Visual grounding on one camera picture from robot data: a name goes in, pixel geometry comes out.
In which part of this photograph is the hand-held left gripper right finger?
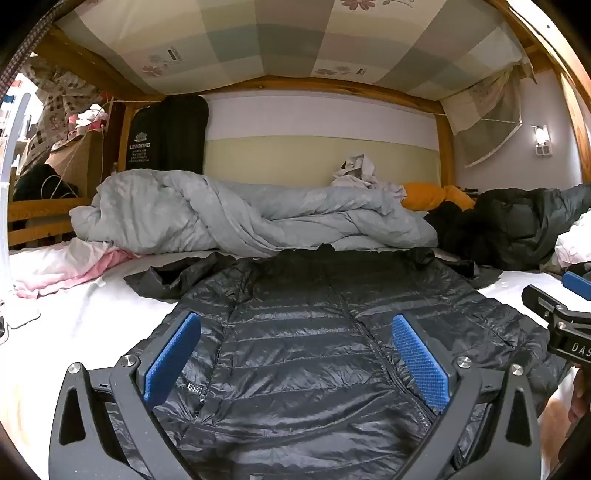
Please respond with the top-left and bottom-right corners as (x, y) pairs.
(392, 314), (542, 480)

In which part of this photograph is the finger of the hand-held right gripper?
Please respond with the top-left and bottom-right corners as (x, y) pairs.
(522, 285), (573, 329)
(562, 271), (591, 301)

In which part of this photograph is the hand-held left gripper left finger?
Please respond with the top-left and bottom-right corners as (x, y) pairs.
(48, 311), (204, 480)

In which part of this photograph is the black down jacket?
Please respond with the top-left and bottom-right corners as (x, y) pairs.
(124, 244), (573, 480)

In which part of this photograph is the person's right hand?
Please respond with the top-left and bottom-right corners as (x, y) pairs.
(569, 364), (591, 423)

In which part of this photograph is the white pillow with pink print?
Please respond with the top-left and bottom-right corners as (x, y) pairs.
(554, 222), (591, 273)

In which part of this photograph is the dark green padded coat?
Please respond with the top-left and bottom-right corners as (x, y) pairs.
(425, 184), (591, 273)

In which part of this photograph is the pink and white cloth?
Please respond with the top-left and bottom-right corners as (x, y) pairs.
(11, 237), (141, 298)

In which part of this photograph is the grey duvet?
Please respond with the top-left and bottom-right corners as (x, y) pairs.
(69, 168), (439, 257)

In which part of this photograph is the orange cloth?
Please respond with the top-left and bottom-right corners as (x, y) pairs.
(401, 182), (476, 213)

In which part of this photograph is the checked hanging curtain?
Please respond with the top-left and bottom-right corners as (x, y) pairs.
(441, 60), (527, 167)

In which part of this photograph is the crumpled light grey garment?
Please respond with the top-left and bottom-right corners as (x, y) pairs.
(330, 154), (407, 192)

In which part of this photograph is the black hanging garment bag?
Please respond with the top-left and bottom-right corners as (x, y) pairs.
(124, 95), (209, 174)

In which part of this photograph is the brown cardboard box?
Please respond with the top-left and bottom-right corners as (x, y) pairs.
(48, 134), (95, 195)

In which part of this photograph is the white stand pole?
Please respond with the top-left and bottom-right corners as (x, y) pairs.
(0, 92), (42, 344)

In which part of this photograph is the pink and white plush toy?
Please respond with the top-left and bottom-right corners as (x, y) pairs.
(69, 104), (110, 133)

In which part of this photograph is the plaid hanging cloth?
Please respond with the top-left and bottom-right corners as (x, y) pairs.
(21, 55), (105, 171)

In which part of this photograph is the checked pastel bunk sheet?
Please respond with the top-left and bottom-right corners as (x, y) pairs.
(53, 0), (527, 100)

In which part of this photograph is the wall socket with night light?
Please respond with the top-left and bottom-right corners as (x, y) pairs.
(529, 124), (554, 158)

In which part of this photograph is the wooden bunk bed frame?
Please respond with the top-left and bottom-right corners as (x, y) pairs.
(7, 0), (591, 247)

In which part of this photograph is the braided grey cable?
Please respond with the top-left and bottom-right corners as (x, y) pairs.
(0, 0), (65, 93)

